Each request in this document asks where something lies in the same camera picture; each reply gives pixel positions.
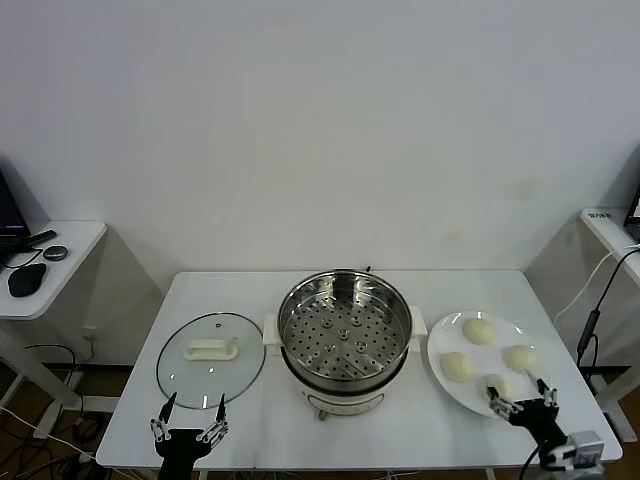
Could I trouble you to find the black computer mouse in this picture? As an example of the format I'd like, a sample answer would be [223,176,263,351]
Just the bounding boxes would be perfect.
[7,263,48,299]

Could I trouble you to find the white hanging cable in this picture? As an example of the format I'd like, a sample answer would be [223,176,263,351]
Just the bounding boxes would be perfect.
[554,243,640,324]

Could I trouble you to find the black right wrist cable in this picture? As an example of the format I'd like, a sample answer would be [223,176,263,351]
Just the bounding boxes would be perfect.
[518,443,546,480]

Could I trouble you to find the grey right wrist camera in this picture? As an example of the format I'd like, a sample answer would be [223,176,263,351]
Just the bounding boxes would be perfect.
[544,429,605,472]

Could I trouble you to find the black looping floor cable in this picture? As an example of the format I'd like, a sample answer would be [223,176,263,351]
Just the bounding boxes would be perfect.
[24,342,81,374]

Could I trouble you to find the white floor cable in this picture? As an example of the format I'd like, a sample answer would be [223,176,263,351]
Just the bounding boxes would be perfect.
[0,403,97,462]

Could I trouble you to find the white steamed baozi bun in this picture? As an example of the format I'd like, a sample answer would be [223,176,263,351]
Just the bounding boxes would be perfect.
[501,344,540,374]
[438,351,476,384]
[477,373,514,401]
[461,317,498,346]

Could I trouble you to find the perforated steel steamer pot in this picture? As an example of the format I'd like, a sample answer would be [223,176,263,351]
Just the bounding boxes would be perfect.
[263,269,429,384]

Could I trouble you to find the white side table with sticker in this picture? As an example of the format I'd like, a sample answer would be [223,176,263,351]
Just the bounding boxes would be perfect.
[579,207,640,444]

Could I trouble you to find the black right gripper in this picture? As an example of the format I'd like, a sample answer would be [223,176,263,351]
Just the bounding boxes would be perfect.
[483,368,570,454]

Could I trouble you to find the white side table with mouse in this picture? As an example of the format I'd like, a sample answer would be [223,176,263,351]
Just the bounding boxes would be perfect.
[0,219,109,439]

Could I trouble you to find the thin black desk cable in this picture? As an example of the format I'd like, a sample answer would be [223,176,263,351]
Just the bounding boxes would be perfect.
[3,247,42,271]

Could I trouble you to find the black floor cable bundle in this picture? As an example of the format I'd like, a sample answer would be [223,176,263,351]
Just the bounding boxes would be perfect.
[69,414,104,446]

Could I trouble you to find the black bar-shaped device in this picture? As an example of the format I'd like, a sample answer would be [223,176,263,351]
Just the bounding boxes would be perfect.
[22,229,57,247]

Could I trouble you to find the steel pot with white base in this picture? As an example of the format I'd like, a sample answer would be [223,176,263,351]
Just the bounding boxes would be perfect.
[263,312,430,422]

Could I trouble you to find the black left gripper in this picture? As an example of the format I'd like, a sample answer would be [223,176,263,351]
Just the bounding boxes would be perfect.
[148,392,231,480]

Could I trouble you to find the laptop with pink screen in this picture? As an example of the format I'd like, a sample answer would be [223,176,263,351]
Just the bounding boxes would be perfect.
[624,184,640,229]

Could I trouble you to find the black cable with grey adapter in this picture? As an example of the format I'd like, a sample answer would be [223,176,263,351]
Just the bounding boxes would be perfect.
[577,247,640,371]

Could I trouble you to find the glass lid with cream handle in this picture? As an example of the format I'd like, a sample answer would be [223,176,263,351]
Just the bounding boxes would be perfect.
[155,311,266,411]

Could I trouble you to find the black laptop with purple screen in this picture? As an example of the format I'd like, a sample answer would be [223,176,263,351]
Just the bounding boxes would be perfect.
[0,154,30,246]

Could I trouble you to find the white round plate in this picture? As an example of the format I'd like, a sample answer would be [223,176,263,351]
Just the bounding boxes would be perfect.
[426,310,554,420]

